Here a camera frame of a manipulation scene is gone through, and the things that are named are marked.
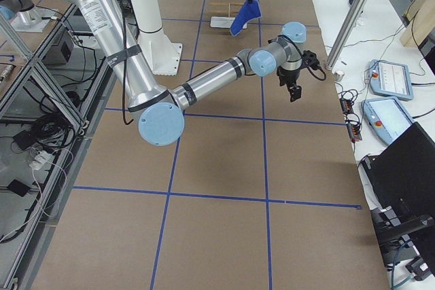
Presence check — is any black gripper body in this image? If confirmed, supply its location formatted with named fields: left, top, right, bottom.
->
left=277, top=67, right=300, bottom=90

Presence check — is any blue towel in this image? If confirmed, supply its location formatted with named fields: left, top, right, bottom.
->
left=230, top=0, right=262, bottom=37

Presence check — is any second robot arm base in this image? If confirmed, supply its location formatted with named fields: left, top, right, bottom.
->
left=1, top=0, right=50, bottom=33

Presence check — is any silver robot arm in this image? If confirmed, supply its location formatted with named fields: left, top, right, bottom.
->
left=66, top=0, right=307, bottom=146

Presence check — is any white towel rack with dowels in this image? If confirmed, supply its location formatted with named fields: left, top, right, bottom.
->
left=210, top=2, right=243, bottom=29

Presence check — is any upper teach pendant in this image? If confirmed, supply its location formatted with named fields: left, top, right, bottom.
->
left=368, top=59, right=414, bottom=101

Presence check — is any teach pendant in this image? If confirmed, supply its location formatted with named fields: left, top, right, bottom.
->
left=368, top=59, right=414, bottom=101
left=362, top=96, right=415, bottom=145

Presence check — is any lower teach pendant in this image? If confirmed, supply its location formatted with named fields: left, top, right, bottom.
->
left=362, top=96, right=415, bottom=145

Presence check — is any wooden board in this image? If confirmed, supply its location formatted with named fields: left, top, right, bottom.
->
left=400, top=0, right=434, bottom=48

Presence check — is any black monitor stand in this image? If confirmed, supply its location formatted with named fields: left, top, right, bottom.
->
left=370, top=207, right=434, bottom=267

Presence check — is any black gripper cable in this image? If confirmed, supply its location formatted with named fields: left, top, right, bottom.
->
left=302, top=50, right=327, bottom=82

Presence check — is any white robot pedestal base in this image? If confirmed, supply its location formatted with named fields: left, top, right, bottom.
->
left=130, top=0, right=183, bottom=76

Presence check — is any aluminium frame post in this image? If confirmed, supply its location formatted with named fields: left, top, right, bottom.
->
left=326, top=0, right=367, bottom=70

